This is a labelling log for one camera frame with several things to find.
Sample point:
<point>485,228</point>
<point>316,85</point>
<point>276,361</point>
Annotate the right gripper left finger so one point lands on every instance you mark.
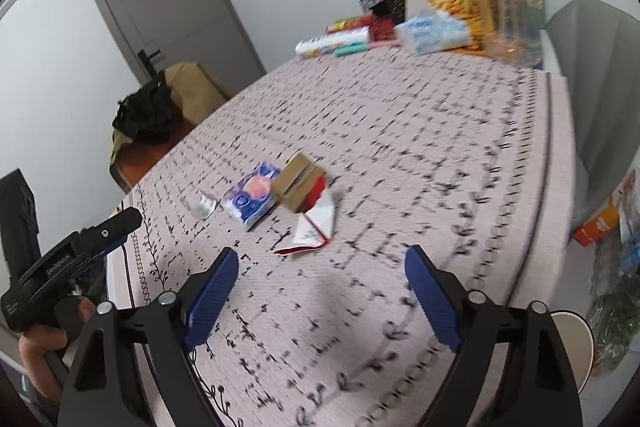
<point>105,387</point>

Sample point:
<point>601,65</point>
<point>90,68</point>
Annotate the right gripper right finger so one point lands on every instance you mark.
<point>537,386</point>

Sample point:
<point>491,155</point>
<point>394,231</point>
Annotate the clear plastic wrap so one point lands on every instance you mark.
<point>199,204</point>

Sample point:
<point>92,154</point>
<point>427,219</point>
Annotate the blue pink tissue packet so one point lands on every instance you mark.
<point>250,199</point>

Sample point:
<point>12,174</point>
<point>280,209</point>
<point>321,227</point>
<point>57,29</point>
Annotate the round trash bin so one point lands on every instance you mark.
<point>578,342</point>

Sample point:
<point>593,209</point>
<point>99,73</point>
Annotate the plastic bags on floor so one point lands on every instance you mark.
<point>613,315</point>

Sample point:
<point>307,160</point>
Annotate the black clothing pile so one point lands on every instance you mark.
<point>150,115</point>

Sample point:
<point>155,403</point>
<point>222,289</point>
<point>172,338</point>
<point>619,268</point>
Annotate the red white paper wrapper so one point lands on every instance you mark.
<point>316,222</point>

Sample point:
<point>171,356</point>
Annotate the brown cardboard piece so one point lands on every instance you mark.
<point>300,183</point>

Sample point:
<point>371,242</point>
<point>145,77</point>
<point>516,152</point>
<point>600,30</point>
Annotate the brown paper bag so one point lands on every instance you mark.
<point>194,91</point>

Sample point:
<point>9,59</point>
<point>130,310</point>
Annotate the pink patterned tablecloth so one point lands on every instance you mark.
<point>470,159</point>

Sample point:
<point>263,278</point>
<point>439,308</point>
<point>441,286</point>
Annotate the grey door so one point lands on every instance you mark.
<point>155,34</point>

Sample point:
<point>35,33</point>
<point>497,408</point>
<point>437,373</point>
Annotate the grey chair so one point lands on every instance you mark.
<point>597,48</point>

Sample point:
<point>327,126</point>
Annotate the blue white tissue pack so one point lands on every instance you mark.
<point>427,30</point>

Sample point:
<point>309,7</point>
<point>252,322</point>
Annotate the teal pen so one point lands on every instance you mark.
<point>352,49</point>

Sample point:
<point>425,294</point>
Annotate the white plastic wrap roll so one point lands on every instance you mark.
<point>328,43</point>

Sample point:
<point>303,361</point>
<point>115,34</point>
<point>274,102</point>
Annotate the large clear plastic jar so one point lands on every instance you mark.
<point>510,33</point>

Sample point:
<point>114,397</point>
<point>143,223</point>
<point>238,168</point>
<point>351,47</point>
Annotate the black pen holder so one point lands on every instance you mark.
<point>395,10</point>

